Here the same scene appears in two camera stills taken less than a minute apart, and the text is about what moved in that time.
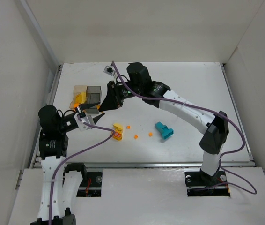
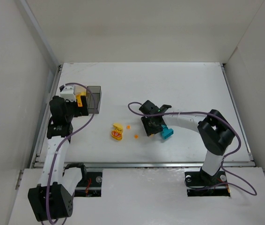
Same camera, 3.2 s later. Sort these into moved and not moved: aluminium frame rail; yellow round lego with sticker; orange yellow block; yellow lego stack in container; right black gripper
Moved: right black gripper
Not moved: yellow lego stack in container; yellow round lego with sticker; aluminium frame rail; orange yellow block
